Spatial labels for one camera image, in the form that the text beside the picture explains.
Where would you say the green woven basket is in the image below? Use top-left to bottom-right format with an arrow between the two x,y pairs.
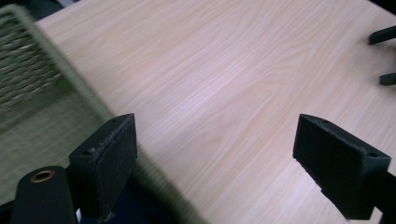
0,4 -> 210,224

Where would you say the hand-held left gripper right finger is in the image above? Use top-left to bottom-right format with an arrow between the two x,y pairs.
291,113 -> 392,221

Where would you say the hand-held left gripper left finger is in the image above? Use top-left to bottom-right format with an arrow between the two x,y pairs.
68,113 -> 138,222

